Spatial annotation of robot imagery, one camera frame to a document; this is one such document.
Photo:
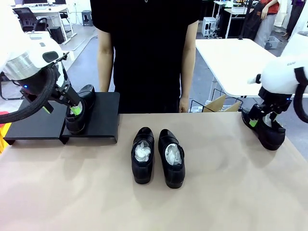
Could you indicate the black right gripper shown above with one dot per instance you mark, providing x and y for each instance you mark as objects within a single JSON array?
[{"x": 274, "y": 102}]

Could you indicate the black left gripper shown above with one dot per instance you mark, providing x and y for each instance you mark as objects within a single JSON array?
[{"x": 30, "y": 91}]

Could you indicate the black leather dress shoe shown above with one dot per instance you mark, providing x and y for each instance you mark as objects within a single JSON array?
[
  {"x": 142, "y": 173},
  {"x": 79, "y": 125},
  {"x": 272, "y": 142},
  {"x": 174, "y": 178}
]

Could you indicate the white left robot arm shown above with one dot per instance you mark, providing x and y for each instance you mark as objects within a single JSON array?
[{"x": 24, "y": 36}]

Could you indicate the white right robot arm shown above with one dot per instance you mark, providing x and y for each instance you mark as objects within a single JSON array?
[{"x": 279, "y": 72}]

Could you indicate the person's left hand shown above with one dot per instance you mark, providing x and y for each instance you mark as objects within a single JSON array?
[{"x": 184, "y": 104}]

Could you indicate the brown cardboard piece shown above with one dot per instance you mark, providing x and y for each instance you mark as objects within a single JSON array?
[
  {"x": 232, "y": 107},
  {"x": 214, "y": 106}
]

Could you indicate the white connector plug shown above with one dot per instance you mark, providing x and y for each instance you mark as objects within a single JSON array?
[{"x": 252, "y": 80}]

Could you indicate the white table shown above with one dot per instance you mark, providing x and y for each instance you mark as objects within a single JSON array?
[{"x": 235, "y": 67}]

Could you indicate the yellow and red object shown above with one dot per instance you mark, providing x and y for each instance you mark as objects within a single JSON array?
[{"x": 3, "y": 139}]

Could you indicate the black computer tower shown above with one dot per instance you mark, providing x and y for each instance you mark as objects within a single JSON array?
[{"x": 57, "y": 34}]

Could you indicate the grey plastic bin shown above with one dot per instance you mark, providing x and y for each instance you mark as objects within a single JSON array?
[{"x": 272, "y": 42}]

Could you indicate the black office chair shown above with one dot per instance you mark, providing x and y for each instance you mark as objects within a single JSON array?
[
  {"x": 65, "y": 16},
  {"x": 25, "y": 18}
]

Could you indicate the person in red shirt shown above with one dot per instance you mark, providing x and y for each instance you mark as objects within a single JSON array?
[{"x": 265, "y": 29}]

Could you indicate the small grey stool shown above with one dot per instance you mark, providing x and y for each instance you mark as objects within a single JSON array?
[{"x": 86, "y": 18}]

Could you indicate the dark apron with orange print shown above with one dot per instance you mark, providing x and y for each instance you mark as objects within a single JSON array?
[{"x": 255, "y": 24}]

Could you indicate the white office desk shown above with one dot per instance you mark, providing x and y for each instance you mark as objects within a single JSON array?
[{"x": 48, "y": 10}]

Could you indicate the person torso in black clothes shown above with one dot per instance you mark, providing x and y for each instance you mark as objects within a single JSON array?
[{"x": 149, "y": 60}]

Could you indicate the person in cream clothes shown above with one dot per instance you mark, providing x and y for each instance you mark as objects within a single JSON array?
[{"x": 280, "y": 14}]

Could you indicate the white computer case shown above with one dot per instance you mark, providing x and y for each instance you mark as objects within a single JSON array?
[{"x": 209, "y": 26}]

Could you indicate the white frame desk black panel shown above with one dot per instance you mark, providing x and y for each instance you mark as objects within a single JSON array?
[{"x": 233, "y": 24}]

